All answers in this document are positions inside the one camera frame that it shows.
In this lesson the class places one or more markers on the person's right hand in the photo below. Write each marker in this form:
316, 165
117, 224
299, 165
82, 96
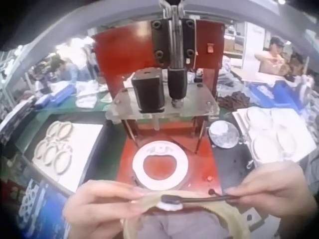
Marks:
274, 194

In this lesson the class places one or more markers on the person's left hand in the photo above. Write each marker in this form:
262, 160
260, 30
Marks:
99, 211

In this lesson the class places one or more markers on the person's left fingers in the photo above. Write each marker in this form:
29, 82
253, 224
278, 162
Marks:
119, 193

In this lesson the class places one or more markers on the person's right fingers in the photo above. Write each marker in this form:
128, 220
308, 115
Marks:
245, 183

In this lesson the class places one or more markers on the black small brush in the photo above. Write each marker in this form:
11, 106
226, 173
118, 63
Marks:
194, 198

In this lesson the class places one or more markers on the white glue blob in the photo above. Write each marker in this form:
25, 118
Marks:
166, 207

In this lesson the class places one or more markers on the round metal dish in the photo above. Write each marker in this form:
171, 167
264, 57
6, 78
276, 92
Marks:
223, 135

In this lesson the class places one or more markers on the white tray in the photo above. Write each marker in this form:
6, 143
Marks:
84, 149
299, 149

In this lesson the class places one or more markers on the person's legs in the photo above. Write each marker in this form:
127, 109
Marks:
182, 226

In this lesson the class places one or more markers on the blue printed packet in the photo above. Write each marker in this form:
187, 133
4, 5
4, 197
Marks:
47, 209

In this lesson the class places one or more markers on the cluster of beige rings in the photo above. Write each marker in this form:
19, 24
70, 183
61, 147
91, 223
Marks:
51, 152

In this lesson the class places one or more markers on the dark brown parts pile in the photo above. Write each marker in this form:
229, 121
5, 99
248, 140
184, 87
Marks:
235, 100

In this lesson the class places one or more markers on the clear acrylic plate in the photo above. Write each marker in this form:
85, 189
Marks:
199, 104

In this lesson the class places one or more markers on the blue plastic bins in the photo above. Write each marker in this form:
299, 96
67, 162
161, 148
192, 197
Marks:
281, 94

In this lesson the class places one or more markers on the heap of white cloths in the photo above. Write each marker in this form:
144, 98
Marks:
88, 95

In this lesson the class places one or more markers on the black stepper motor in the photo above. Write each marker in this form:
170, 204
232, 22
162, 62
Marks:
148, 92

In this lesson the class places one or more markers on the blue plastic tray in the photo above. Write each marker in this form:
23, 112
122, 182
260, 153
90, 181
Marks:
53, 98

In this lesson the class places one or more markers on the stack of black trays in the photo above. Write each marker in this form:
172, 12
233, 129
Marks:
15, 122

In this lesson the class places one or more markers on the shelf with cartons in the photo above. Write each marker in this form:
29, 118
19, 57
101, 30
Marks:
234, 44

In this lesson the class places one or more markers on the small red latch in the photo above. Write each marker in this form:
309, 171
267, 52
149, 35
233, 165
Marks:
210, 48

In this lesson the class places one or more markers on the black metal toggle clamp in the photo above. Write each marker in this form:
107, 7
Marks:
159, 39

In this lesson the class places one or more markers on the small white bracket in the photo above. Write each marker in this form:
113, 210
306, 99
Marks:
252, 214

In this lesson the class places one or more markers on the red press machine frame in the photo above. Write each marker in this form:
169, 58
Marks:
117, 49

